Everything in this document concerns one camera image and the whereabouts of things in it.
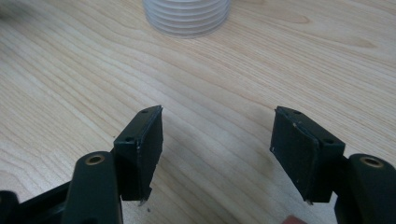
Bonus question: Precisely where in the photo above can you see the stack of clear plastic cups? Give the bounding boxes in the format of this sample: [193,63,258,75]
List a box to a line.
[142,0,232,39]

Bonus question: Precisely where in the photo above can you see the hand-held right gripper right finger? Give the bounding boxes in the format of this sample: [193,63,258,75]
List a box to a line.
[270,105,346,203]

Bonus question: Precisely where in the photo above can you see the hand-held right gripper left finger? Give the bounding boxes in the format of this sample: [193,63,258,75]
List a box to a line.
[113,105,164,206]

